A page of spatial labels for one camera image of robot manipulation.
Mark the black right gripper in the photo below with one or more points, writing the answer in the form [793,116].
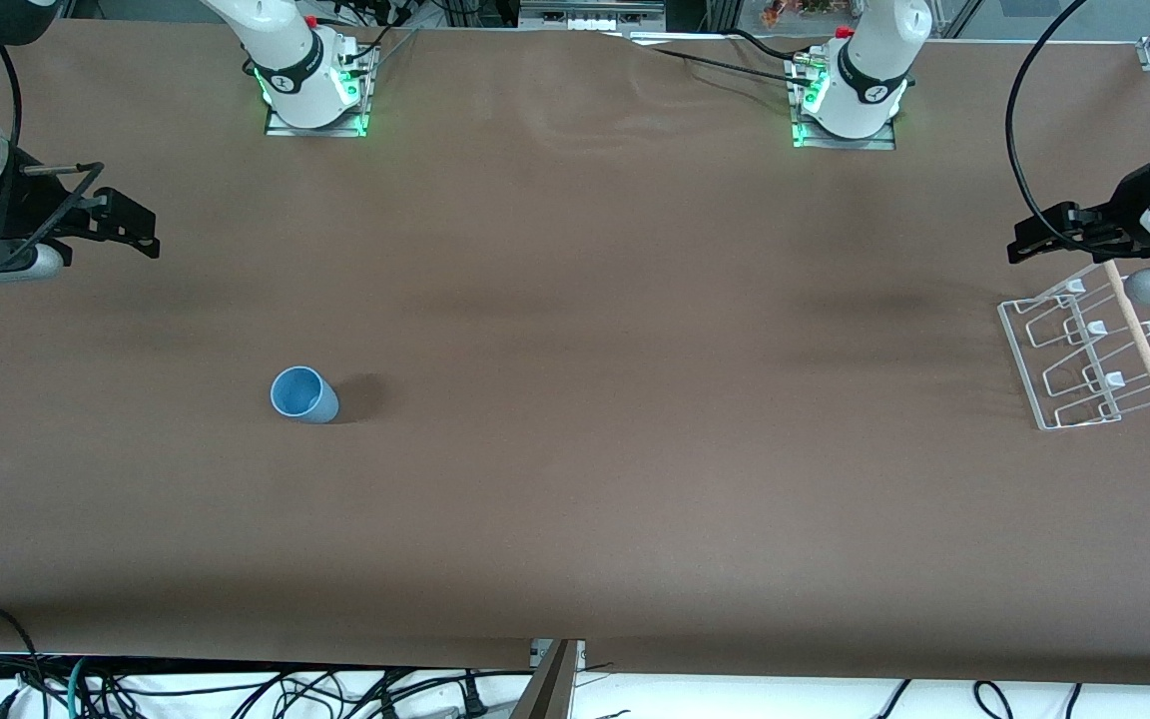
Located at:
[24,200]

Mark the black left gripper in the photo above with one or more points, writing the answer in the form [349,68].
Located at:
[1122,211]

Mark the blue plastic cup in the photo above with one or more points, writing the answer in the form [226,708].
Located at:
[301,393]

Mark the brown table cover sheet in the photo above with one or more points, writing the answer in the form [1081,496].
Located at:
[575,449]

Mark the white power strip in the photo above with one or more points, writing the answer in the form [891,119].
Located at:
[590,14]

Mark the black power plug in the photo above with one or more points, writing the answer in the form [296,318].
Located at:
[473,699]

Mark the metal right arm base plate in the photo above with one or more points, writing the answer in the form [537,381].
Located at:
[281,127]

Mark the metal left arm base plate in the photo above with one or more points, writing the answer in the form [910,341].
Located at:
[879,143]

